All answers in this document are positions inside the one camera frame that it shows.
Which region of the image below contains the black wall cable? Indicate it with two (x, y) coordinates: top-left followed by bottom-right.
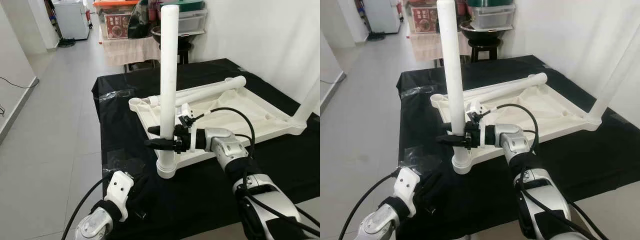
(0, 76), (38, 90)
(320, 72), (346, 85)

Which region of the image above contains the orange shelf board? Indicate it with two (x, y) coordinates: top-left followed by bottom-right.
(94, 0), (141, 8)

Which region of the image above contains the clear plastic storage container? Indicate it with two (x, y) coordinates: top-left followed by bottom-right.
(465, 0), (516, 30)
(175, 0), (207, 35)

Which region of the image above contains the black tablecloth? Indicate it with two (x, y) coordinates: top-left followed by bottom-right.
(91, 58), (321, 240)
(396, 55), (640, 240)

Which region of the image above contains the black bag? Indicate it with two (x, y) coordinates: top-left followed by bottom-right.
(127, 2), (151, 40)

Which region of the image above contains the white chest freezer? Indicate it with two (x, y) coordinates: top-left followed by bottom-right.
(362, 0), (401, 35)
(52, 0), (91, 41)

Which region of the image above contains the red printed box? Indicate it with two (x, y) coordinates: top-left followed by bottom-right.
(412, 6), (438, 35)
(104, 14), (132, 40)

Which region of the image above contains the cream plastic children table top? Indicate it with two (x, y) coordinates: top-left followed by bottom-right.
(129, 87), (307, 180)
(430, 82), (603, 175)

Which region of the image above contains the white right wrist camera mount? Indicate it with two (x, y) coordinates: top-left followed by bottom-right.
(465, 100), (496, 150)
(176, 103), (206, 153)

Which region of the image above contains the clear plastic wrap scrap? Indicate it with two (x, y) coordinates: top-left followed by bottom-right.
(400, 146), (443, 168)
(102, 149), (146, 171)
(98, 89), (132, 101)
(402, 85), (436, 97)

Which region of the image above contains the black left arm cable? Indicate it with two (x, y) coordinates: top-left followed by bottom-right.
(60, 172), (113, 240)
(339, 170), (401, 240)

